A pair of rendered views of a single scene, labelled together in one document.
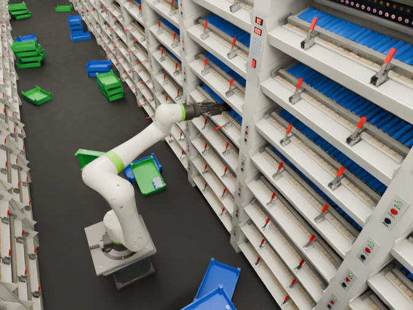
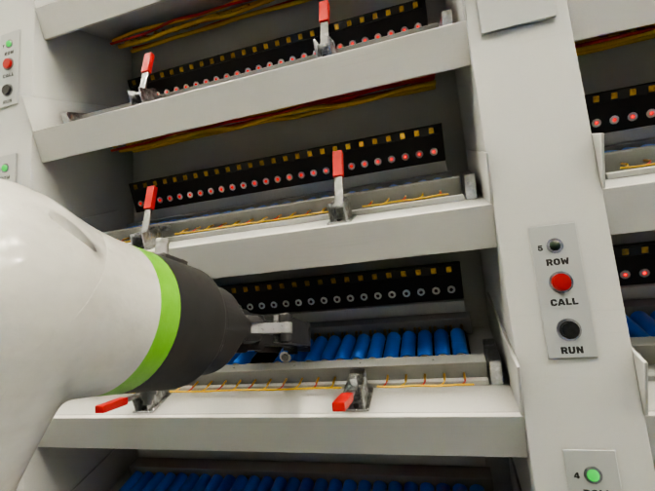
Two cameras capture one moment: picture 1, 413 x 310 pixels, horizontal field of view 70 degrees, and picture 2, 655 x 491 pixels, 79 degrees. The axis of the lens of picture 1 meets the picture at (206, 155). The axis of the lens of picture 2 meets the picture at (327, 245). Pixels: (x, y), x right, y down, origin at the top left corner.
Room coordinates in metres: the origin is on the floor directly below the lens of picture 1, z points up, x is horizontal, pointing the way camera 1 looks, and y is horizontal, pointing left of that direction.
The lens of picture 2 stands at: (1.03, 0.22, 1.02)
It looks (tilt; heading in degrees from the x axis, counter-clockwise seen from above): 8 degrees up; 314
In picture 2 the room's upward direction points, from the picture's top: 5 degrees counter-clockwise
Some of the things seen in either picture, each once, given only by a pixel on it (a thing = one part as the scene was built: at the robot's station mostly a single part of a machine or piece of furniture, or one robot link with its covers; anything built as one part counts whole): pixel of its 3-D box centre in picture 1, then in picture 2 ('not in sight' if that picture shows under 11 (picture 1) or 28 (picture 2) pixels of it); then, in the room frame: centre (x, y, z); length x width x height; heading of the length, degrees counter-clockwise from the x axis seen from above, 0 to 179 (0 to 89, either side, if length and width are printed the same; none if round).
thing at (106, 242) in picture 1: (112, 240); not in sight; (0.98, 0.56, 0.33); 0.26 x 0.15 x 0.06; 109
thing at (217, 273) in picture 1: (217, 286); not in sight; (0.84, -0.07, 0.04); 0.30 x 0.20 x 0.08; 158
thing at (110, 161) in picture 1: (101, 171); not in sight; (0.99, 0.49, 0.90); 0.18 x 0.13 x 0.12; 142
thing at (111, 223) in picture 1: (118, 226); not in sight; (0.98, 0.49, 0.46); 0.16 x 0.13 x 0.19; 52
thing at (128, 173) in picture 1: (142, 167); not in sight; (1.89, 0.57, 0.04); 0.30 x 0.20 x 0.08; 118
